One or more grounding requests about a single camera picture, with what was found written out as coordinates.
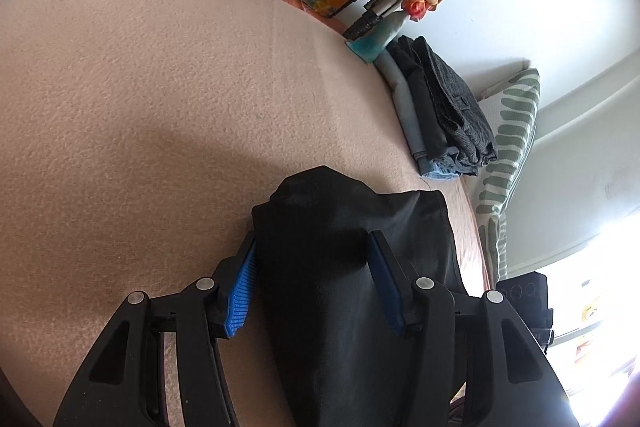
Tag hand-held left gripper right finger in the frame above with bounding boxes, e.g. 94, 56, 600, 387
368, 231, 581, 427

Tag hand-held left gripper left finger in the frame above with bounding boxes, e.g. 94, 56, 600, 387
52, 232, 258, 427

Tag black pants with yellow lines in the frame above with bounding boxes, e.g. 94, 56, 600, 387
251, 165, 468, 427

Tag folded grey pants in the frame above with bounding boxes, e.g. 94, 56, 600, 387
375, 51, 428, 170

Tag folded black pants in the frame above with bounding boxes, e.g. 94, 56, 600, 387
387, 36, 451, 160

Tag folded blue jeans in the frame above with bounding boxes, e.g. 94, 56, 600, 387
420, 152, 463, 180

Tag green patterned white pillow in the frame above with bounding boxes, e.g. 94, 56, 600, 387
472, 68, 542, 284

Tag folded dark grey jeans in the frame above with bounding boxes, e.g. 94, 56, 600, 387
415, 37, 499, 168

